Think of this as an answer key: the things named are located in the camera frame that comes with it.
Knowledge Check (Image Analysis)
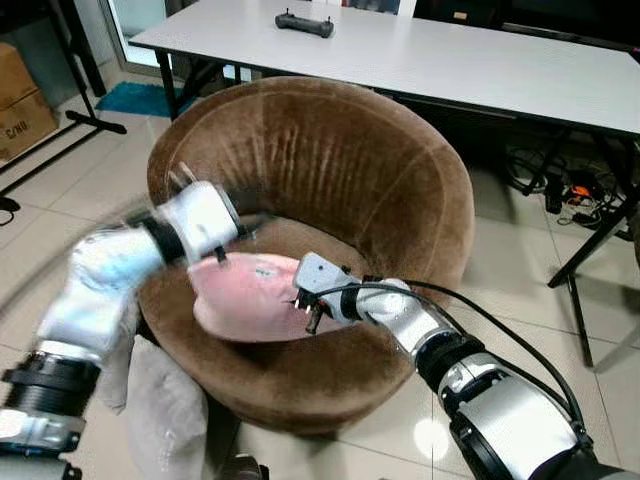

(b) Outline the grey pillow with white print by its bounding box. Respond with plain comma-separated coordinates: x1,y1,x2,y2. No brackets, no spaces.
123,335,213,480

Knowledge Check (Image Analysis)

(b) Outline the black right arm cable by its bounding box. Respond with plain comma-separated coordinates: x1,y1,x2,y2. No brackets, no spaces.
345,280,593,451

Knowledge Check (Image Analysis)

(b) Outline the brown cardboard box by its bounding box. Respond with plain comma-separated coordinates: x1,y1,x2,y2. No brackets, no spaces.
0,42,59,163

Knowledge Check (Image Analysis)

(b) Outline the black metal stand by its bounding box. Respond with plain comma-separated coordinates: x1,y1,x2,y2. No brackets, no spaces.
0,0,128,198

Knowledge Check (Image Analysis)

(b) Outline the brown velvet round sofa chair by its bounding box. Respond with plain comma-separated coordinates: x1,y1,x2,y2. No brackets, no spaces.
140,77,476,436

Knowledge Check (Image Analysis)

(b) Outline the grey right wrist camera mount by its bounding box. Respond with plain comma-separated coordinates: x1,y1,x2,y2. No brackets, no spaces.
295,252,351,301

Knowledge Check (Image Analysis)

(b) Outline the black remote controller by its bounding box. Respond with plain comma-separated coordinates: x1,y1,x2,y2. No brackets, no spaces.
275,10,336,39

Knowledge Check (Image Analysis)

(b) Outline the orange and black device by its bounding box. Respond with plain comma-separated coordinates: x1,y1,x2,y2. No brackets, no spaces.
563,178,598,203

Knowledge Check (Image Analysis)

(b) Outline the pink pillow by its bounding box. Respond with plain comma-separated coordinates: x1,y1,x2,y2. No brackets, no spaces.
188,253,346,344

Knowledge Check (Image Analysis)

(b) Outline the blue floor mat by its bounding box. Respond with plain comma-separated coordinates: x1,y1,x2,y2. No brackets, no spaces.
95,82,177,119

